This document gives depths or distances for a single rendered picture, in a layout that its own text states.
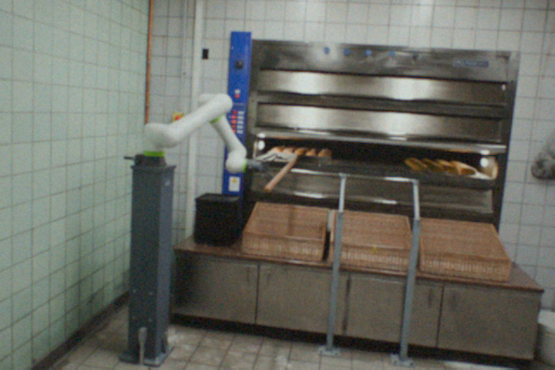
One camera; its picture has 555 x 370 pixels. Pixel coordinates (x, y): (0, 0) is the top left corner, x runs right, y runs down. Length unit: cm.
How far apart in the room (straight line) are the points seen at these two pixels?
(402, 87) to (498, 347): 187
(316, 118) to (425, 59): 89
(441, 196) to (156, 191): 207
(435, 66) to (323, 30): 86
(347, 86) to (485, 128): 104
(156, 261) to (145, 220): 25
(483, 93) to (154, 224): 245
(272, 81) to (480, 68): 151
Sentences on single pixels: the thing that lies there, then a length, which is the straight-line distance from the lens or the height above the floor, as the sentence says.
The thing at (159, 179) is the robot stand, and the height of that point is 113.
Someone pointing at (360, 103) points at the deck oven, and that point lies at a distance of 354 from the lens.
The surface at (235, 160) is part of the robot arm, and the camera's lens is 305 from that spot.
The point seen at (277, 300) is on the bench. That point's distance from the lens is 327.
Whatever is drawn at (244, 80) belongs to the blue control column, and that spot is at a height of 178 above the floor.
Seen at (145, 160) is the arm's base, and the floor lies 123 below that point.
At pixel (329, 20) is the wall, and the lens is 360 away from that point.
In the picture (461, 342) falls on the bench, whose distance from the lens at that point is 342.
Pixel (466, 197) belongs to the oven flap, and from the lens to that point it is 370.
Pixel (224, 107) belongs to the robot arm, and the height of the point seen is 157.
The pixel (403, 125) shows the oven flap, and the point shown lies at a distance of 356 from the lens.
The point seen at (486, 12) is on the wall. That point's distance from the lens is 374.
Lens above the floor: 157
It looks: 7 degrees down
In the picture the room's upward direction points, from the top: 4 degrees clockwise
